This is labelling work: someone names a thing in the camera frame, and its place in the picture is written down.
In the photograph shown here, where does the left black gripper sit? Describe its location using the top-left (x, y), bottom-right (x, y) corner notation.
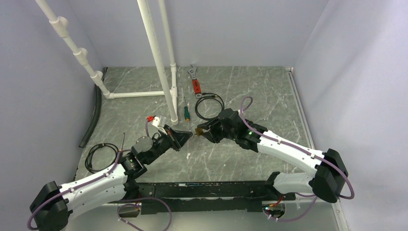
top-left (145, 124), bottom-right (192, 165)

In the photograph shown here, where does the small brass padlock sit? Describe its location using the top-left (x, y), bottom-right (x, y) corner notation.
top-left (195, 128), bottom-right (204, 137)

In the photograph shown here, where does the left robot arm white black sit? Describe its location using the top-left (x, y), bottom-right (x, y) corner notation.
top-left (27, 125), bottom-right (193, 231)

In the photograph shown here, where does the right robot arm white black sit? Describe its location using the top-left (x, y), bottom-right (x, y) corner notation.
top-left (196, 108), bottom-right (350, 203)

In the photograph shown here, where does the black foam tube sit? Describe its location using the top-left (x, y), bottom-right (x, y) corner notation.
top-left (79, 85), bottom-right (102, 148)

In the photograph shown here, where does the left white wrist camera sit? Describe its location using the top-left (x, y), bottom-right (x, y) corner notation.
top-left (147, 115), bottom-right (167, 133)

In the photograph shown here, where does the green handle screwdriver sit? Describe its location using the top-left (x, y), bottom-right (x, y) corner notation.
top-left (183, 97), bottom-right (191, 121)

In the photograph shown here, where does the coiled black cable right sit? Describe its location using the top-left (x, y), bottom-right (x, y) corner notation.
top-left (194, 92), bottom-right (225, 121)

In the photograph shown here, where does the coiled black cable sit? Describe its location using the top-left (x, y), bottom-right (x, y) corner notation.
top-left (194, 92), bottom-right (225, 121)
top-left (84, 142), bottom-right (120, 173)

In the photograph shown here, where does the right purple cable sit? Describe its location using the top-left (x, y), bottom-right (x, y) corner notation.
top-left (239, 96), bottom-right (355, 223)

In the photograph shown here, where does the purple cable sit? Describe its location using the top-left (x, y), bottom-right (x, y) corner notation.
top-left (239, 96), bottom-right (355, 223)
top-left (27, 120), bottom-right (173, 231)

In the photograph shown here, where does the red handle adjustable wrench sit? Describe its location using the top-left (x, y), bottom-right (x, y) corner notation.
top-left (187, 64), bottom-right (202, 99)

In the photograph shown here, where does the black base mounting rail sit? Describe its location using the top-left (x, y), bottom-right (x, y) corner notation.
top-left (117, 180), bottom-right (296, 215)

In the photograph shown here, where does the coiled black cable left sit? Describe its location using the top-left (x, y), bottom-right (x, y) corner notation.
top-left (84, 142), bottom-right (120, 173)

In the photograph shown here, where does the white pvc pipe frame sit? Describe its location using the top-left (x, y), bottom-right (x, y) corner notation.
top-left (36, 0), bottom-right (179, 125)

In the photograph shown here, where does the aluminium rail right edge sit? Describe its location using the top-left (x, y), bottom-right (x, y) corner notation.
top-left (285, 67), bottom-right (349, 231)

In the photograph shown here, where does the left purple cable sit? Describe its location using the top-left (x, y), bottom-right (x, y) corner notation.
top-left (27, 120), bottom-right (173, 231)

